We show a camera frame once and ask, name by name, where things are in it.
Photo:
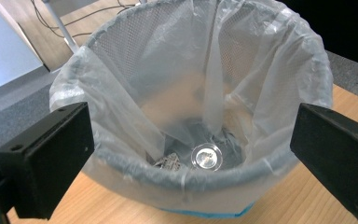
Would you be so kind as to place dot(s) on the clear plastic cup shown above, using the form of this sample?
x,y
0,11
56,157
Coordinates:
x,y
206,156

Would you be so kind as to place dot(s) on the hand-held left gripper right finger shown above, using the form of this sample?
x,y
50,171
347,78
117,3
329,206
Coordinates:
x,y
338,158

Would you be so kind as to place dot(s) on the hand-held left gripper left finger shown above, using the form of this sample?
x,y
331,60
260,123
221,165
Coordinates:
x,y
52,161

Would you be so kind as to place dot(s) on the white-lined trash bin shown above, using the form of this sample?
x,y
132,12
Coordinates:
x,y
174,77

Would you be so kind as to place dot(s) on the silver wrapper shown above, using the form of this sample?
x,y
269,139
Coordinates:
x,y
167,161

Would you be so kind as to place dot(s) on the black curtain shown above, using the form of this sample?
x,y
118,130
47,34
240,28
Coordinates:
x,y
338,25

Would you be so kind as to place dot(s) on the metal mesh trash bin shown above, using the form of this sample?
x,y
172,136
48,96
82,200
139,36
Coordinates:
x,y
121,40

